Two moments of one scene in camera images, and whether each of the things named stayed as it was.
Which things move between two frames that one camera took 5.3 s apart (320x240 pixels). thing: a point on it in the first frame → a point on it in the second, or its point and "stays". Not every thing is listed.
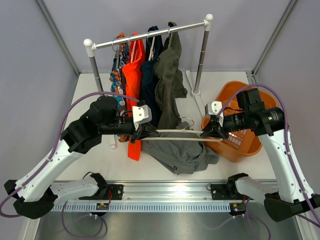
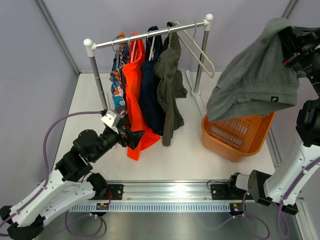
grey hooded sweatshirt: x=181 y=157 → x=251 y=78
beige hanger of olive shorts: x=170 y=36 stays
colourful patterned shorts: x=116 y=85 stays
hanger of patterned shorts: x=117 y=52 stays
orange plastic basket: x=241 y=145 stays
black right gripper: x=214 y=129 → x=297 y=39
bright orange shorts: x=132 y=73 stays
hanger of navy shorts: x=152 y=47 stays
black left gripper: x=143 y=131 → x=133 y=137
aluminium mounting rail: x=162 y=192 stays
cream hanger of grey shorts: x=183 y=131 → x=199 y=49
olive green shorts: x=169 y=83 stays
